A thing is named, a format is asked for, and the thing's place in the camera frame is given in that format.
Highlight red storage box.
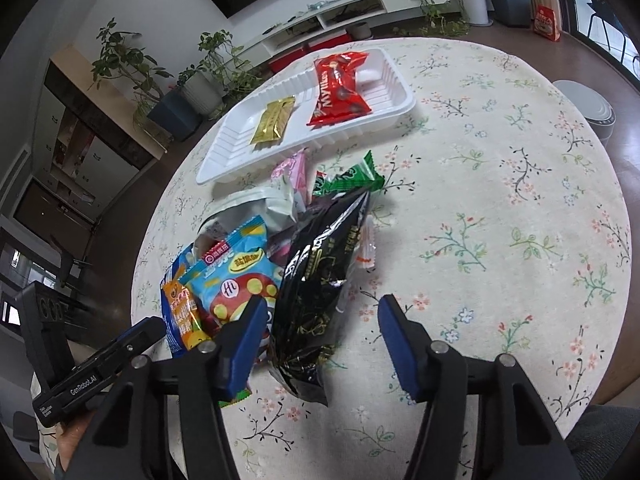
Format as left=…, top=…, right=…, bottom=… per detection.
left=268, top=50, right=307, bottom=75
left=306, top=30, right=349, bottom=53

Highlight green snack packet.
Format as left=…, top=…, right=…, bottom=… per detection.
left=312, top=150, right=386, bottom=198

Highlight tall plant in blue pot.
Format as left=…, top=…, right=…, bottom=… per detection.
left=90, top=17, right=203, bottom=143

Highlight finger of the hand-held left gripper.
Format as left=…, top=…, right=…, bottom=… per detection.
left=115, top=316, right=167, bottom=361

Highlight black snack bag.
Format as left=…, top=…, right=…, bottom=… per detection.
left=267, top=185, right=373, bottom=407

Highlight wooden wall cabinet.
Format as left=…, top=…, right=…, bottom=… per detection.
left=10, top=45, right=168, bottom=226

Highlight white round stool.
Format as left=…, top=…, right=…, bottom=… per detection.
left=552, top=80, right=617, bottom=142

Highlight gold snack packet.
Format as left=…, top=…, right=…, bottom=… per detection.
left=250, top=96, right=297, bottom=147

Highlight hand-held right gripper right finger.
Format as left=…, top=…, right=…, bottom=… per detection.
left=376, top=294, right=576, bottom=480

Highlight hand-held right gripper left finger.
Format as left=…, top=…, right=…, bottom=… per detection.
left=62, top=295, right=269, bottom=480

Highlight person's left hand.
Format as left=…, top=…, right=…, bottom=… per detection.
left=52, top=405, right=101, bottom=476

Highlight plant in white ribbed pot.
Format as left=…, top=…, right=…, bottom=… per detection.
left=175, top=55, right=226, bottom=116

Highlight trailing vine plant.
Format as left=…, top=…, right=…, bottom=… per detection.
left=200, top=30, right=266, bottom=111

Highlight white snack bag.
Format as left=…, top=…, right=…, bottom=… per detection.
left=197, top=182, right=306, bottom=251

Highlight blue mushroom-print snack packet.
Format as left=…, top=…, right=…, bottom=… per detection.
left=177, top=215, right=283, bottom=408

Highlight pink candy packet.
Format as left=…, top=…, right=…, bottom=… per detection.
left=270, top=150, right=308, bottom=206

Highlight black metal chair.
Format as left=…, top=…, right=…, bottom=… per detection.
left=582, top=0, right=628, bottom=56

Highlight white plastic tray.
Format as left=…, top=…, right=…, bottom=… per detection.
left=196, top=47, right=417, bottom=186

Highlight person's grey trousers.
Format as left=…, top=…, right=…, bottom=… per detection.
left=565, top=402, right=636, bottom=480

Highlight red chocolate snack packet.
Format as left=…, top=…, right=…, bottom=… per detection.
left=306, top=51, right=373, bottom=128

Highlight red paper bag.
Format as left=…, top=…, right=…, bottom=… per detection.
left=532, top=4, right=562, bottom=42

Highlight blue white snack packet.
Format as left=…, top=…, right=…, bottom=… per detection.
left=162, top=242, right=211, bottom=358

